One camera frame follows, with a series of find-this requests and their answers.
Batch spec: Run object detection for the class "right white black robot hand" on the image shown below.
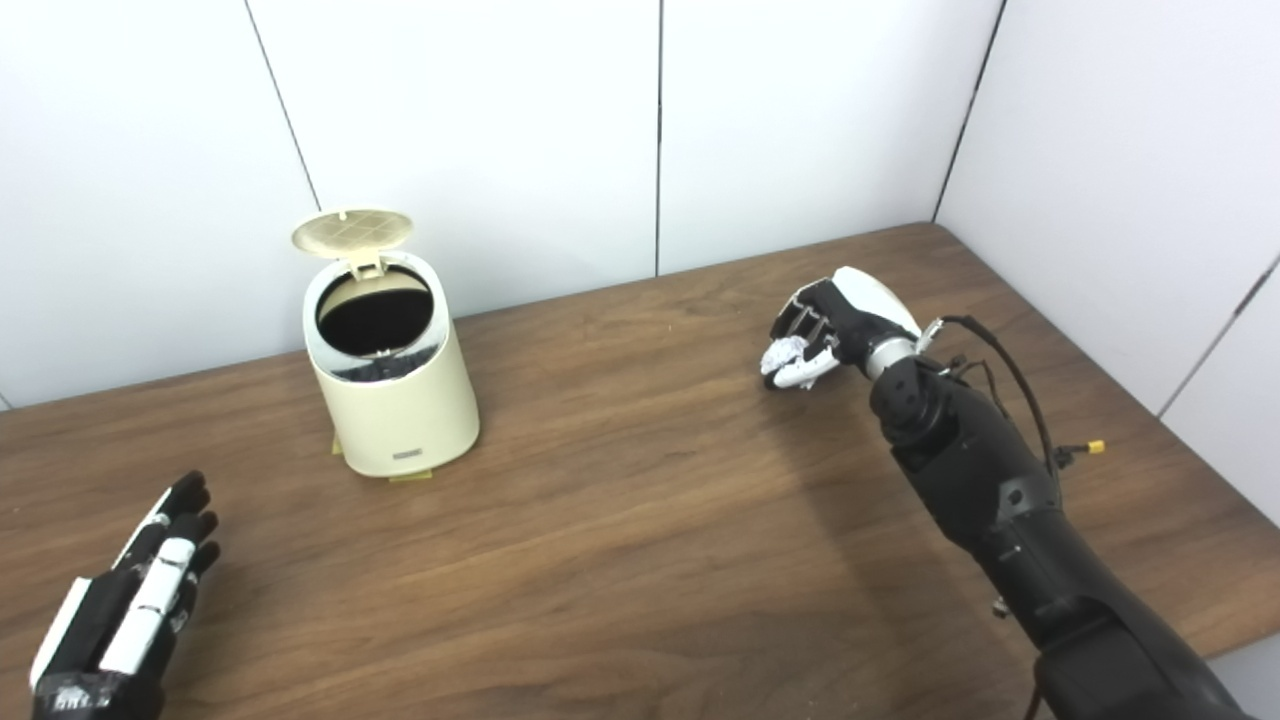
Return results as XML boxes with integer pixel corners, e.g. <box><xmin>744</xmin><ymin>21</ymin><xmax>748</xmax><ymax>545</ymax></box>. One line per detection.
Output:
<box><xmin>762</xmin><ymin>266</ymin><xmax>923</xmax><ymax>393</ymax></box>

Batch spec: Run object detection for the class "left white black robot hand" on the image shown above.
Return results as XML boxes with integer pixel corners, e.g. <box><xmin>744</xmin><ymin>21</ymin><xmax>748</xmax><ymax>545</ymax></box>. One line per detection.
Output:
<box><xmin>30</xmin><ymin>471</ymin><xmax>221</xmax><ymax>720</ymax></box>

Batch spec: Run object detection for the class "white paper ball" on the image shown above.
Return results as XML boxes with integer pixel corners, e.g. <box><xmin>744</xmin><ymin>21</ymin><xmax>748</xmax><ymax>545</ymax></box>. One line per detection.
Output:
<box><xmin>762</xmin><ymin>338</ymin><xmax>811</xmax><ymax>377</ymax></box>

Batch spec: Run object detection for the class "cream-colored round bin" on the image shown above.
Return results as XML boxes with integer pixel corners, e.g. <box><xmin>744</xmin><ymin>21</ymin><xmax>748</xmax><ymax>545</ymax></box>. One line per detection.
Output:
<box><xmin>291</xmin><ymin>208</ymin><xmax>481</xmax><ymax>478</ymax></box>

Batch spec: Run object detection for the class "cream round bin lid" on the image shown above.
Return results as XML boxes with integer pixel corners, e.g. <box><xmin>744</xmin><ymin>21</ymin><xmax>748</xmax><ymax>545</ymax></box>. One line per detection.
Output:
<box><xmin>291</xmin><ymin>208</ymin><xmax>416</xmax><ymax>280</ymax></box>

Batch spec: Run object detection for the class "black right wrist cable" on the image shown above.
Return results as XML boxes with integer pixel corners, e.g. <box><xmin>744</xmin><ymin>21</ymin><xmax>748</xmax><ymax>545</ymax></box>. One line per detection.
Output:
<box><xmin>920</xmin><ymin>314</ymin><xmax>1061</xmax><ymax>477</ymax></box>

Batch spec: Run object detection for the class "yellow connector on thin wire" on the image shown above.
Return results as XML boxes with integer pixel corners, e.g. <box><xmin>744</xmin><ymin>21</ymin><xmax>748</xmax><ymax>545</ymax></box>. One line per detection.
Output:
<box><xmin>1050</xmin><ymin>438</ymin><xmax>1107</xmax><ymax>471</ymax></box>

